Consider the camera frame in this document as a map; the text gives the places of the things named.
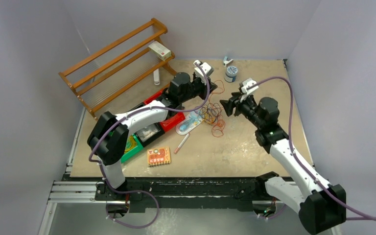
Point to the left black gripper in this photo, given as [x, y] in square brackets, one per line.
[204, 87]

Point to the white red carton box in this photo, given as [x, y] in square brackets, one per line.
[160, 50]

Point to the red plastic bin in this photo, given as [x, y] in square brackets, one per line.
[171, 122]

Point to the white orange pen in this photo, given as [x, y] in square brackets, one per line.
[181, 143]

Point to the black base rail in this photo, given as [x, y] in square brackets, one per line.
[245, 194]

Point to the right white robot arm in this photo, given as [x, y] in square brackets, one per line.
[311, 197]

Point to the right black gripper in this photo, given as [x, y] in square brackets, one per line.
[234, 102]

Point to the wooden shelf rack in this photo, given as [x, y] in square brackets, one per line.
[120, 75]

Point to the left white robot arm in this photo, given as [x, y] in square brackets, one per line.
[156, 111]

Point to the orange snack packet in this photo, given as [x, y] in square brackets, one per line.
[158, 156]

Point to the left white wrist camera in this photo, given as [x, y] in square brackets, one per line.
[202, 69]

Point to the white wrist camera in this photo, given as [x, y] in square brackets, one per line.
[247, 87]
[202, 69]

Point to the green plastic bin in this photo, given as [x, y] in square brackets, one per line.
[121, 150]

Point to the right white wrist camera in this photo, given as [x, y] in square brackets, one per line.
[247, 87]

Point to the black plastic bin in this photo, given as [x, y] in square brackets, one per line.
[145, 136]

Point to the white stapler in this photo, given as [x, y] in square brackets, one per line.
[156, 77]

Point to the blue lidded jar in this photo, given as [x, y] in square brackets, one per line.
[231, 74]

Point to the blue toothbrush blister pack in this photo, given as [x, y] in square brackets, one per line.
[191, 121]

